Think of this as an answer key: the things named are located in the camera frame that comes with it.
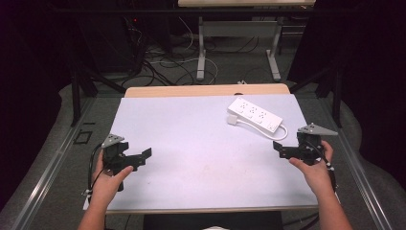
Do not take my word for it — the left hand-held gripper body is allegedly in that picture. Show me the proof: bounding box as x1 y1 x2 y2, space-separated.
101 133 130 193

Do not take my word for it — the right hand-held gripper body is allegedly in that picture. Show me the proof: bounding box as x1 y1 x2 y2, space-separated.
296 122 339 167

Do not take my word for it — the person's right hand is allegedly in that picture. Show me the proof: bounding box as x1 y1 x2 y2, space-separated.
288 140 335 196

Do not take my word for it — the person's left hand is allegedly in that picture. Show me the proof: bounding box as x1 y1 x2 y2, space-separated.
90 149 135 210

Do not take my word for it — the white power strip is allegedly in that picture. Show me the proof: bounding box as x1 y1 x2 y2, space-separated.
227 97 284 134

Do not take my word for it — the white table mat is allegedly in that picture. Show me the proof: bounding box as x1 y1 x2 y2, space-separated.
106 93 319 213

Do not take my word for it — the black metal stand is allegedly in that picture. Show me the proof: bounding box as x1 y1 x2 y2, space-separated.
65 57 127 127
288 63 344 129

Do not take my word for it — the white desk with metal legs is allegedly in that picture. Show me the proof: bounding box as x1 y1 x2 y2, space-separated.
177 0 317 82

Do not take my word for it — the white power strip cable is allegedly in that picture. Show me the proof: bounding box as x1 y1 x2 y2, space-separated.
237 115 289 142

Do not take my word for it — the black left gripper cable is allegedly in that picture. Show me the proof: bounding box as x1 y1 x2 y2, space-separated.
83 143 107 210

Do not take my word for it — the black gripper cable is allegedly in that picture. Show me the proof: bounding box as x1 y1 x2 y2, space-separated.
305 140 339 194
83 143 107 210

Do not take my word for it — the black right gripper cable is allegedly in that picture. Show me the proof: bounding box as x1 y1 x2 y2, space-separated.
305 140 339 194

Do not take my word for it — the aluminium floor rail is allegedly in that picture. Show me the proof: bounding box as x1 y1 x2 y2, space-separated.
11 97 97 230
319 95 395 230

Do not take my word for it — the bundle of black floor cables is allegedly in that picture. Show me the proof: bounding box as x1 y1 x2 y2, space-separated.
121 17 200 88

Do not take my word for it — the white floor cable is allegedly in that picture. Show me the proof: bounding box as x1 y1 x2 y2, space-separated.
148 57 220 86

